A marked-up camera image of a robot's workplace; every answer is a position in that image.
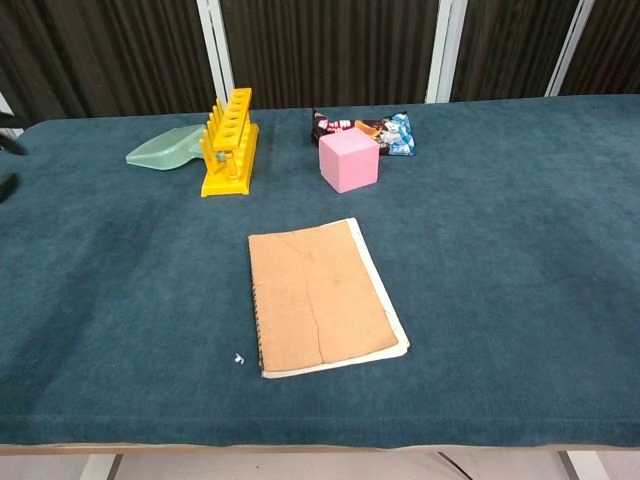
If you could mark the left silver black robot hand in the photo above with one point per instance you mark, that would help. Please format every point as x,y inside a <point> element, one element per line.
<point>7,186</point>

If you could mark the spiral notebook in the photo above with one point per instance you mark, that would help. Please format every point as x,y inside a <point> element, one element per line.
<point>320,295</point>

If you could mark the pale green plastic scoop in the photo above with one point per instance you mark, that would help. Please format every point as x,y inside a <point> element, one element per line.
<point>162,150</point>

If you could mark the yellow test tube rack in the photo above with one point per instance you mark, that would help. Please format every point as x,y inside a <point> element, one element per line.
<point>231,145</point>

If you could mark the small white paper scrap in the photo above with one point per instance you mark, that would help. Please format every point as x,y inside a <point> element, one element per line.
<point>238,358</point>

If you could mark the white table leg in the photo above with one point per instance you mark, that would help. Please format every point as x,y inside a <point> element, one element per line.
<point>100,467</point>
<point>585,466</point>

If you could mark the pink foam cube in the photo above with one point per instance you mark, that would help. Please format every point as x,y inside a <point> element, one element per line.
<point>347,162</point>

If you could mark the dark blue snack packet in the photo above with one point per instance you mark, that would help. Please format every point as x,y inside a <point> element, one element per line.
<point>395,135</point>

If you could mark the teal table cloth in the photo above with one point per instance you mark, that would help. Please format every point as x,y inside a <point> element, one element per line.
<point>500,280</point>

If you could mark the white frame post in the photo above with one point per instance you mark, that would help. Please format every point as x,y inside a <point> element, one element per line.
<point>445,50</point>
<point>567,50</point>
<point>216,50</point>
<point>4,104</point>

